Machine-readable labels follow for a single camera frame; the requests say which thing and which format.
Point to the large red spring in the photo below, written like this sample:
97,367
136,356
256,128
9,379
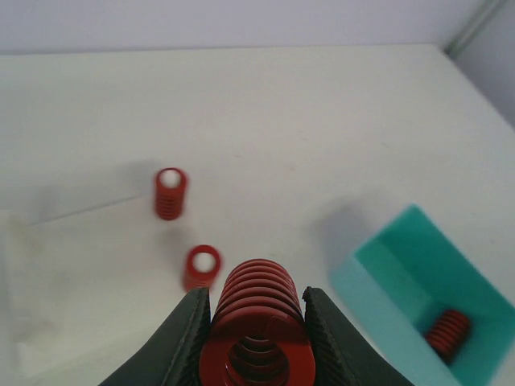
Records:
258,335
201,268
170,189

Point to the right aluminium corner post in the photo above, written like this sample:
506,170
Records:
486,12

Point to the small red spring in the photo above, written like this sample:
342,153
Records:
448,334

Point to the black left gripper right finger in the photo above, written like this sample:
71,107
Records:
342,355

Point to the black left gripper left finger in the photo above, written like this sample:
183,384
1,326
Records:
171,356

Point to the white peg fixture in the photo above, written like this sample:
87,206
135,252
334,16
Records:
84,292

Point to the teal plastic bin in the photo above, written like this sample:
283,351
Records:
399,281

